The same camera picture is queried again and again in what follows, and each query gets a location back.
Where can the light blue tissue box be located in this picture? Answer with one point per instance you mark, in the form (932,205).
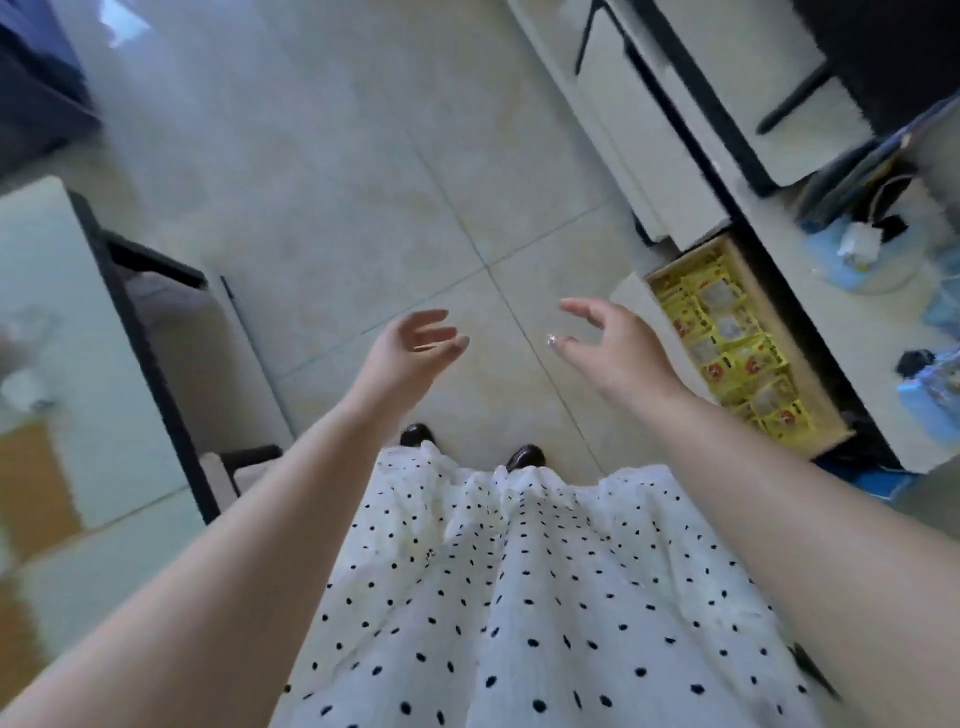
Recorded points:
(892,274)

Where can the yellow packets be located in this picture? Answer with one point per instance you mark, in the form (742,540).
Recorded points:
(720,337)

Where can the person's black shoe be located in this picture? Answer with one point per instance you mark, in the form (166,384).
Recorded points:
(525,455)
(416,435)

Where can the blue and white folders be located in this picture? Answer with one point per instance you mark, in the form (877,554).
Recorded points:
(855,180)

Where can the person's left black shoe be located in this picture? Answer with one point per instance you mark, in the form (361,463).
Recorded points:
(416,435)

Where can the person's right forearm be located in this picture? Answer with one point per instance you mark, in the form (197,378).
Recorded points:
(825,555)

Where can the small black object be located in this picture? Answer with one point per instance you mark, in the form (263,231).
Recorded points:
(915,362)

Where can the white square charger adapter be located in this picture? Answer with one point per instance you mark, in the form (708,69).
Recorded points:
(26,390)

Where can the white polka dot dress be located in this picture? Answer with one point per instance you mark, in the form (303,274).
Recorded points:
(540,600)

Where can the light wooden drawer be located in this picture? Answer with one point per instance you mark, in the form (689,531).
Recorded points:
(787,322)

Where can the pale green glass table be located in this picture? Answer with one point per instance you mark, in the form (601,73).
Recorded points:
(75,300)

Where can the person's right black shoe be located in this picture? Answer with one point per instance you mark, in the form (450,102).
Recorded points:
(525,455)

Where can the white cabinet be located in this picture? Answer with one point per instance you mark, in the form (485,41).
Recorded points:
(825,322)

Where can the blue cardboard box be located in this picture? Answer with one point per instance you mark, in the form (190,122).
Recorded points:
(945,292)

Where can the person's left forearm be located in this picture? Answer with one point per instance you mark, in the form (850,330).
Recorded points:
(195,585)

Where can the white and black furniture unit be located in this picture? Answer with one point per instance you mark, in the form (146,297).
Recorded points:
(187,352)

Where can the dark grey sofa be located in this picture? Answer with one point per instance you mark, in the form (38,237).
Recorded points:
(37,97)

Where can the person's left hand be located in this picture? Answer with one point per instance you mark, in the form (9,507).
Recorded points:
(405,360)

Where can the white tissue pack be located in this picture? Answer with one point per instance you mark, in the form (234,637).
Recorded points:
(859,244)

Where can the blue printed box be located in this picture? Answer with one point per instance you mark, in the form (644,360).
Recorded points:
(937,397)

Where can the person's right hand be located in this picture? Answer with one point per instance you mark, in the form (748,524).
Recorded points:
(630,360)

